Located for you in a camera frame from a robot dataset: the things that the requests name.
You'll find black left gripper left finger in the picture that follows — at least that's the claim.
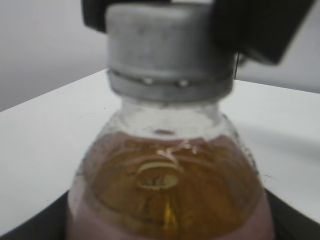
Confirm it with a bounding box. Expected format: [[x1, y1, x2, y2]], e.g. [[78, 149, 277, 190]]
[[0, 191, 69, 240]]

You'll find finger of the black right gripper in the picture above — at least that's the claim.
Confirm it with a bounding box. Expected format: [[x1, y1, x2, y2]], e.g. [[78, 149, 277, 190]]
[[210, 0, 315, 66], [81, 0, 110, 34]]

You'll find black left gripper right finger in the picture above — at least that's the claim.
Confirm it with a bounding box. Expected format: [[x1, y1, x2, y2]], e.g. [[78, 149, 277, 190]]
[[266, 190, 320, 240]]

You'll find grey bottle cap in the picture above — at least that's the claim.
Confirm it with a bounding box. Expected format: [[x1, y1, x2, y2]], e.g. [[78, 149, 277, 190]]
[[106, 3, 234, 103]]

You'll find oolong tea bottle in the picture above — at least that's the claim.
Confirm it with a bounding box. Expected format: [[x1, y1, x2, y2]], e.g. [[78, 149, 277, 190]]
[[66, 97, 276, 240]]

